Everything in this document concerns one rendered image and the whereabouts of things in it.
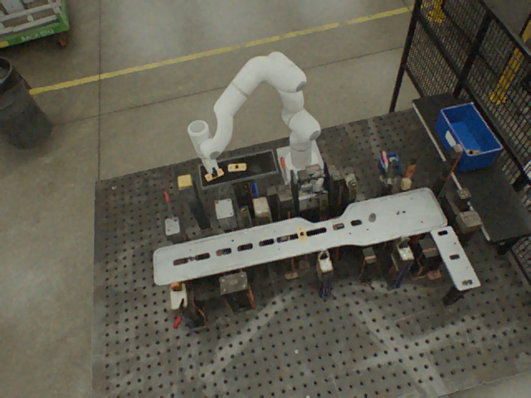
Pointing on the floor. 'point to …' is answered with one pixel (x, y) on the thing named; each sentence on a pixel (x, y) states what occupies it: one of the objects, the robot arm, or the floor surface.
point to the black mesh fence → (473, 80)
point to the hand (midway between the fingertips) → (213, 172)
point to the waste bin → (20, 110)
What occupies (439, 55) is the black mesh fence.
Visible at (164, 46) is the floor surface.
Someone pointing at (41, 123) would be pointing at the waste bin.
